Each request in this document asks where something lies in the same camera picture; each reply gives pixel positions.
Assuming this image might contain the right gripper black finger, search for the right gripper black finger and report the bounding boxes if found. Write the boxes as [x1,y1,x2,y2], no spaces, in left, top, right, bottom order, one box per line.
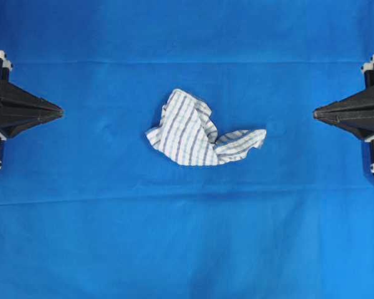
[313,85,374,116]
[313,113,374,141]

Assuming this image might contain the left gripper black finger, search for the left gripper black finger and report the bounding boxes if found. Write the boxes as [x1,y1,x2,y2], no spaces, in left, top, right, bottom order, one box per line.
[0,81,62,112]
[0,110,64,140]

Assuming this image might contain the white blue striped towel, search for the white blue striped towel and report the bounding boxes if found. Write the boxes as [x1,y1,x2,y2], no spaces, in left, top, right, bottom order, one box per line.
[145,89,267,166]

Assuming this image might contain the blue table cloth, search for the blue table cloth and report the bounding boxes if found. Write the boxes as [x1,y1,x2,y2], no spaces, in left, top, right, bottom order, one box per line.
[0,1,374,298]

